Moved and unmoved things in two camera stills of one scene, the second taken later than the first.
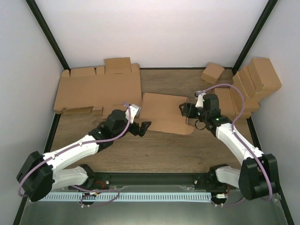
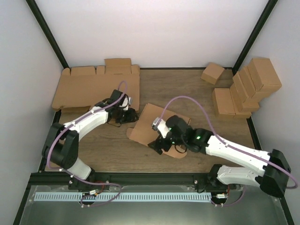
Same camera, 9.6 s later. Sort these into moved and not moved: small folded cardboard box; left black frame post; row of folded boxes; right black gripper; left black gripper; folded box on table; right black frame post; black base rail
Moved: right black gripper; left black gripper
Not moved: right black frame post; row of folded boxes; left black frame post; small folded cardboard box; black base rail; folded box on table
